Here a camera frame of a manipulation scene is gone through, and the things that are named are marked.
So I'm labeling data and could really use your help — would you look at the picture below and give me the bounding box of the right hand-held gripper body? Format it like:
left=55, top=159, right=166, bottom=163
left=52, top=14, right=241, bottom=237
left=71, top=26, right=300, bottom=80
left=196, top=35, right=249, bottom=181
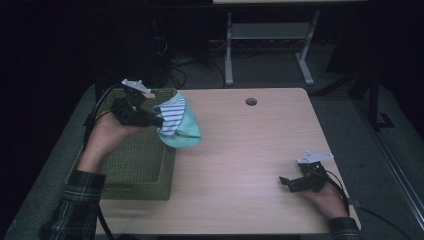
left=289, top=150, right=334, bottom=194

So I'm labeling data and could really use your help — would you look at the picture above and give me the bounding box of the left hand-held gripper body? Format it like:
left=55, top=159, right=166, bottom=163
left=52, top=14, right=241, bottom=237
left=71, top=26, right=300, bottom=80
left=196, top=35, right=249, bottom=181
left=110, top=78, right=158, bottom=128

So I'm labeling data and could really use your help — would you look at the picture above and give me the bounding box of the teal garment with striped trim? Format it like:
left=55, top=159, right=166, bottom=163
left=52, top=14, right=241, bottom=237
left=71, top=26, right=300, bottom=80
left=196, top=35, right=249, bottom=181
left=153, top=92, right=203, bottom=150

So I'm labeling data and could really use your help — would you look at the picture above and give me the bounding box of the green woven basket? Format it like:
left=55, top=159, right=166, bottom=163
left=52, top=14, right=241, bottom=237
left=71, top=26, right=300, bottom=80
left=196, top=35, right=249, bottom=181
left=65, top=87, right=178, bottom=201

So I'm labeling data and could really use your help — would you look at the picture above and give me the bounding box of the person's right hand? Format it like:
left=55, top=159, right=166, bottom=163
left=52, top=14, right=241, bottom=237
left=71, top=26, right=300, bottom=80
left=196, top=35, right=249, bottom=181
left=299, top=182, right=350, bottom=218

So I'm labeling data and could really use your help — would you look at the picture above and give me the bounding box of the person's left hand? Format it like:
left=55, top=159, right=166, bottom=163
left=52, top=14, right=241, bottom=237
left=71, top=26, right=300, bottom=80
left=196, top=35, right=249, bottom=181
left=77, top=111, right=146, bottom=173

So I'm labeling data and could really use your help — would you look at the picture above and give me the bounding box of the black stand with foot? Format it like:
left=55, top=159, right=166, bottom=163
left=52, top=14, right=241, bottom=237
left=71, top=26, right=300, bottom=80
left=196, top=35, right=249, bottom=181
left=366, top=71, right=396, bottom=131

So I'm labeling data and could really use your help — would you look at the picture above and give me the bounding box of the grey metal stand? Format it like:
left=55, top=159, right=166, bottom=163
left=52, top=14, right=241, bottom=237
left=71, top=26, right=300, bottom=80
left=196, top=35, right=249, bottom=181
left=223, top=9, right=321, bottom=87

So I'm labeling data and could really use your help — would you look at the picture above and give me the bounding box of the left hand-held gripper cable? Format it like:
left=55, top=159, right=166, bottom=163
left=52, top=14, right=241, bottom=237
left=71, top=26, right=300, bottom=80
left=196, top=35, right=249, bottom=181
left=82, top=83, right=125, bottom=240

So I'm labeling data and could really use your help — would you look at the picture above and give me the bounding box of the hand-held gripper cable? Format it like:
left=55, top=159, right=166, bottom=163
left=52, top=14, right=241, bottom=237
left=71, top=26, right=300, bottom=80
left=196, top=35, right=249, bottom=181
left=82, top=83, right=125, bottom=240
left=323, top=169, right=413, bottom=240

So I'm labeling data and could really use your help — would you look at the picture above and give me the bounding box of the right hand-held gripper cable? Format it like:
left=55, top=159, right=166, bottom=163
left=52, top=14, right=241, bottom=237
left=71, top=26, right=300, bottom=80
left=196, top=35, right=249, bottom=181
left=323, top=169, right=413, bottom=240

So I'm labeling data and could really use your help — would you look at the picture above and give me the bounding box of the tangle of black cables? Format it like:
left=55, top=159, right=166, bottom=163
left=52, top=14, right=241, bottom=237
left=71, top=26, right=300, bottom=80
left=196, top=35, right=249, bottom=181
left=163, top=36, right=228, bottom=90

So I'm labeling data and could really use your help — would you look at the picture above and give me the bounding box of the long aluminium rail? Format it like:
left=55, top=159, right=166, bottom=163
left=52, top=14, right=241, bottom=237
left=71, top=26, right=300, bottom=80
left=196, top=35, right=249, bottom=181
left=353, top=99, right=424, bottom=231

